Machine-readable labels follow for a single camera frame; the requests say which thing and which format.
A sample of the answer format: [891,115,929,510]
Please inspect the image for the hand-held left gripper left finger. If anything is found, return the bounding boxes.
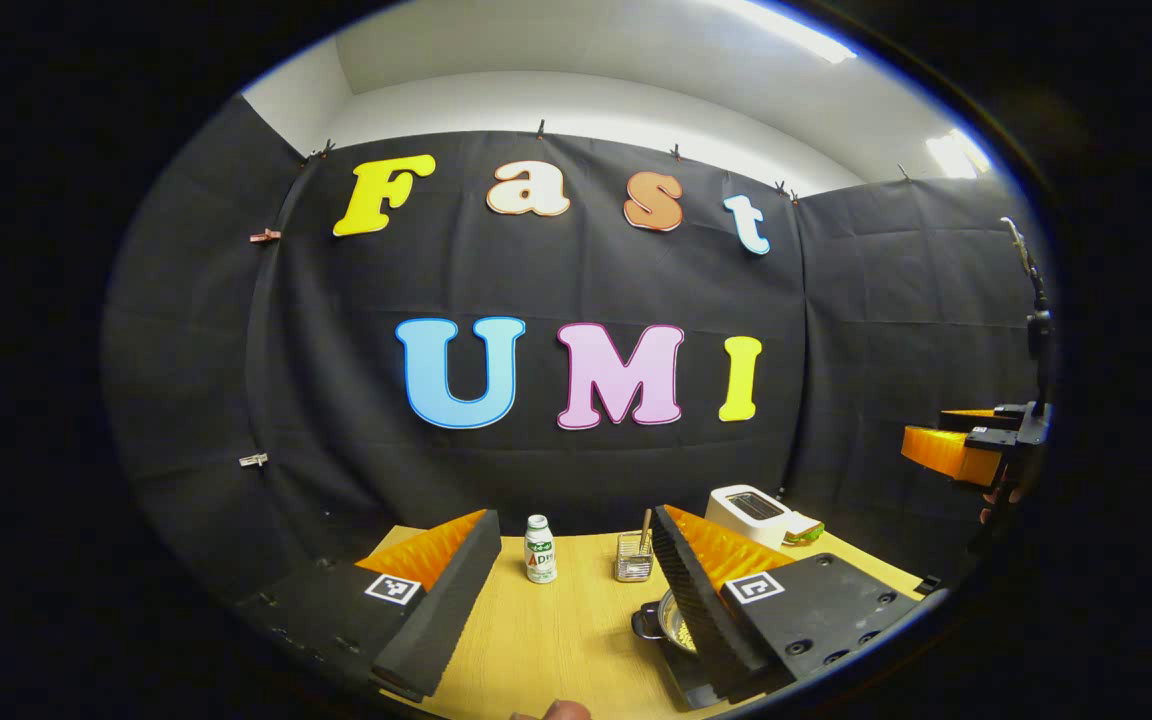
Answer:
[236,508,502,703]

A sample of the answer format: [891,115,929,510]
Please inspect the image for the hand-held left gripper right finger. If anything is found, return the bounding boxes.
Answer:
[651,503,927,706]

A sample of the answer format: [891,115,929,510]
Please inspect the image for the stainless steel pot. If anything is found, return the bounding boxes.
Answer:
[632,588,699,656]

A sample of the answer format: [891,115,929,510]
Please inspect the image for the white green label bottle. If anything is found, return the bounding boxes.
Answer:
[524,514,558,585]

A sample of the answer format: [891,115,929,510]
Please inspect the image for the white toaster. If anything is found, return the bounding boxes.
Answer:
[705,484,795,549]

